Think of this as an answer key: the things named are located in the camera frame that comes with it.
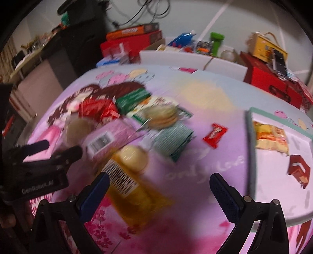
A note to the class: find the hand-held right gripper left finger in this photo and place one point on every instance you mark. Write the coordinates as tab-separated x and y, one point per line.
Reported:
95	195

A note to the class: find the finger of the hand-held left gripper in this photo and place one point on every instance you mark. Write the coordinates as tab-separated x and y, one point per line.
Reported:
68	153
36	146

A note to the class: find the pink snack packet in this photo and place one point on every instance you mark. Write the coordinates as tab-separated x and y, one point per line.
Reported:
115	129

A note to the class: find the orange and black box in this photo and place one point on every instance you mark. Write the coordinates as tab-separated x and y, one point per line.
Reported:
129	30

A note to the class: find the orange yellow chip packet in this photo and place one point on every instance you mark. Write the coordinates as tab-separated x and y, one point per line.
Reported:
269	136

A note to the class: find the clear plastic container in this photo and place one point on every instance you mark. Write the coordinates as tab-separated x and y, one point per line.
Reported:
119	52

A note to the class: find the dark red box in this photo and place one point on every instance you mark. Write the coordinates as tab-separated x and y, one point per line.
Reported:
144	40

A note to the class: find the round cake clear packet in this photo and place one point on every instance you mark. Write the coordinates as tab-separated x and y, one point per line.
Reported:
159	114

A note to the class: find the small red candy packet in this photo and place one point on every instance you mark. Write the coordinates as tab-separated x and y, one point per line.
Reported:
215	135

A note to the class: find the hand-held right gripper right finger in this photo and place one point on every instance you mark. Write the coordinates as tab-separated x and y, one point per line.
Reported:
225	197

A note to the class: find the cluttered side table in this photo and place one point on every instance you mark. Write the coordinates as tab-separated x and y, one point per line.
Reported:
29	55

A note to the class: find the black cabinet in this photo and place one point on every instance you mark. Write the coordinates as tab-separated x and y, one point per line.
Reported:
80	41

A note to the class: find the dark red snack packet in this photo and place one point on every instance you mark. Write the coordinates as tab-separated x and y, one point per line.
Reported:
297	166

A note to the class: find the white tray with teal rim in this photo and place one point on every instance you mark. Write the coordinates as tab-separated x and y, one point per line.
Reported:
276	185

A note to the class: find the white cardboard box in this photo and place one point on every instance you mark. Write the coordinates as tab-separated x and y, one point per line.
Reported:
171	59

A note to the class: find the yellow snack packet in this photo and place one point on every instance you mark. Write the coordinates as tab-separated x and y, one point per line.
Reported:
137	195

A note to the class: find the person's left hand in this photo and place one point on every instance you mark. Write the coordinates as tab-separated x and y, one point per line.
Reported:
7	220

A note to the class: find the colourful toy pile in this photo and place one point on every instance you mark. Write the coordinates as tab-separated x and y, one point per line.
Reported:
203	46

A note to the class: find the clear plastic ball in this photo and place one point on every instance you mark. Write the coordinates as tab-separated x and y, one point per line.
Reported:
227	55

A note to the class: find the smartphone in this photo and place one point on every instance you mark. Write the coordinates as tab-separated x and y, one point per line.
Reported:
278	63

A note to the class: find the blue bottle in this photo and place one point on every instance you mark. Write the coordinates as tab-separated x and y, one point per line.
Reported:
184	37

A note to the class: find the green striped packet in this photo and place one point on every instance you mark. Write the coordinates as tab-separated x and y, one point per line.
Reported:
176	141

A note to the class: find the blue packet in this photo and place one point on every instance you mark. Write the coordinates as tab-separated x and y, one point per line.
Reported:
105	62

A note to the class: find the green cake packet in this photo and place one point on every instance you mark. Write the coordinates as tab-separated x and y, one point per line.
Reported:
132	100

